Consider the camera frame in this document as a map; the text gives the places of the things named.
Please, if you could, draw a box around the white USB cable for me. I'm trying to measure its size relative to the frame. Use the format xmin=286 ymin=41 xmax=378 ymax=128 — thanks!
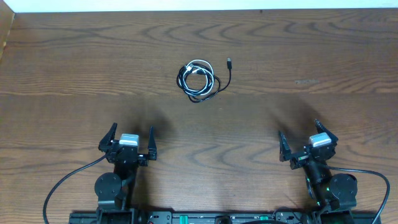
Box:
xmin=182 ymin=59 xmax=215 ymax=96

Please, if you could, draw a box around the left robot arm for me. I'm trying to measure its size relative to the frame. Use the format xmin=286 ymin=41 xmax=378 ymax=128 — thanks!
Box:
xmin=95 ymin=123 xmax=157 ymax=223

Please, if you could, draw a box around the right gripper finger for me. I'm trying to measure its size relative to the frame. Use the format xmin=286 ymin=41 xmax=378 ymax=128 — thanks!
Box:
xmin=278 ymin=131 xmax=292 ymax=162
xmin=314 ymin=119 xmax=338 ymax=144

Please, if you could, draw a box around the black USB cable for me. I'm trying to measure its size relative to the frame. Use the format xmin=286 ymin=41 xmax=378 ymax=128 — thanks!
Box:
xmin=176 ymin=57 xmax=233 ymax=104

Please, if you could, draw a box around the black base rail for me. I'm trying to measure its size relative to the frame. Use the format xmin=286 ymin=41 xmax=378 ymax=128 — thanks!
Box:
xmin=68 ymin=210 xmax=382 ymax=224

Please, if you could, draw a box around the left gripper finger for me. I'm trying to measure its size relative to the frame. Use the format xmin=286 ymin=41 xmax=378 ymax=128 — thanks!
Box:
xmin=147 ymin=126 xmax=157 ymax=161
xmin=98 ymin=123 xmax=118 ymax=152

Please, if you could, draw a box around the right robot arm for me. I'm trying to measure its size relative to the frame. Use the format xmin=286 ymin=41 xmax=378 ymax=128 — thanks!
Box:
xmin=278 ymin=120 xmax=358 ymax=223

